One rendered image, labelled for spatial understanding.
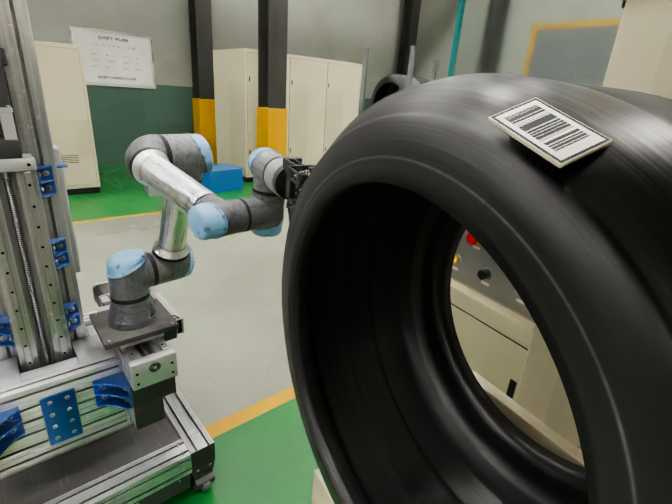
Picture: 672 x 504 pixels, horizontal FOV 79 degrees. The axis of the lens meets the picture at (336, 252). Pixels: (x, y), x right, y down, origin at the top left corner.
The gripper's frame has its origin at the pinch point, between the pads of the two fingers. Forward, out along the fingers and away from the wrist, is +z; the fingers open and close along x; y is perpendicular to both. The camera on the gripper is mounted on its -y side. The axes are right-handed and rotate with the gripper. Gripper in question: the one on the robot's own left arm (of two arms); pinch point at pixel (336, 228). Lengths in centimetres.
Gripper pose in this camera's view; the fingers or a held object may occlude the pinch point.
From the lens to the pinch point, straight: 69.5
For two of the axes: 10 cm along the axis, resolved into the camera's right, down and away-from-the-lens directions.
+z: 5.0, 4.3, -7.5
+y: 1.1, -8.9, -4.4
